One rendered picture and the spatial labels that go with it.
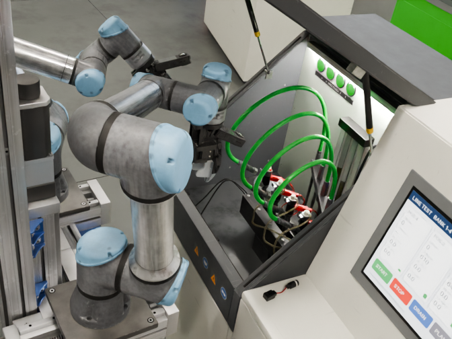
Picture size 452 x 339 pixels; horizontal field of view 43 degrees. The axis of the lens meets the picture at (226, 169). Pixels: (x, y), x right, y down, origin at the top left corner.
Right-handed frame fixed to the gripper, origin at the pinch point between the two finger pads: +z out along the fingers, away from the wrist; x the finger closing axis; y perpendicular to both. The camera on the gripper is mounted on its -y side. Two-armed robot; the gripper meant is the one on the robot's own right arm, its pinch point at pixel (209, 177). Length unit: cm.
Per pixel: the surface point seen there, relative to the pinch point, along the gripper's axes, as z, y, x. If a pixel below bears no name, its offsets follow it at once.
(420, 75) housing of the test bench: -27, -68, 2
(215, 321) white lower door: 50, -3, 13
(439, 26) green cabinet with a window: 38, -269, -167
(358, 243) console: 4.0, -30.0, 34.4
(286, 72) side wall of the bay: -7, -51, -43
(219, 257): 27.7, -4.2, 6.5
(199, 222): 27.7, -4.9, -10.9
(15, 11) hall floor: 123, -12, -444
